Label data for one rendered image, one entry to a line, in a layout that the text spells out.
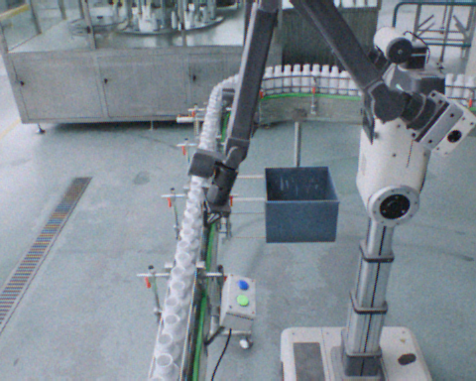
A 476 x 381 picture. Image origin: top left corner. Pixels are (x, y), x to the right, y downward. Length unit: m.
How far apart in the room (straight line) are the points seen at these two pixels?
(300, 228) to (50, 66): 3.67
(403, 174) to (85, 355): 1.93
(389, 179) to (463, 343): 1.53
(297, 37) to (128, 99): 2.71
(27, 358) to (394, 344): 1.90
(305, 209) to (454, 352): 1.22
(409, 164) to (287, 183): 0.92
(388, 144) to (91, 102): 4.06
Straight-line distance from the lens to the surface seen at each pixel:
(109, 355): 2.67
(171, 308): 1.18
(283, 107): 3.02
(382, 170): 1.43
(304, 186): 2.25
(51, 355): 2.78
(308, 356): 2.22
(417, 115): 1.20
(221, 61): 4.70
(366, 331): 1.95
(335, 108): 3.01
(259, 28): 1.09
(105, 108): 5.07
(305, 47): 6.66
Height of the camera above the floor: 1.99
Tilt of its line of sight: 32 degrees down
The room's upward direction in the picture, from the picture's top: 2 degrees counter-clockwise
